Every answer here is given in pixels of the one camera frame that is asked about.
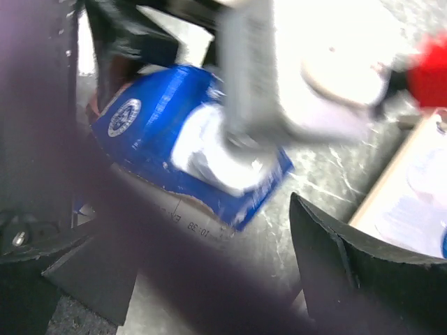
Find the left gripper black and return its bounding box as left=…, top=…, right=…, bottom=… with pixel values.
left=84, top=0, right=224, bottom=112

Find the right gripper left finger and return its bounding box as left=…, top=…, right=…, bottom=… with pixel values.
left=0, top=209, right=140, bottom=335

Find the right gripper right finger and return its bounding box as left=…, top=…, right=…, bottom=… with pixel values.
left=289, top=193, right=446, bottom=334

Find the dark juice carton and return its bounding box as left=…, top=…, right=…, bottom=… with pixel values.
left=89, top=65, right=293, bottom=230

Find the wooden two-tier shelf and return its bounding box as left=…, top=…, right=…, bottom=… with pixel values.
left=349, top=108, right=446, bottom=259

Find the black base beam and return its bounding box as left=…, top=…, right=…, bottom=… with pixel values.
left=1, top=209, right=96, bottom=264

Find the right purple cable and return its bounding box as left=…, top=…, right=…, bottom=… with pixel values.
left=0, top=0, right=315, bottom=335

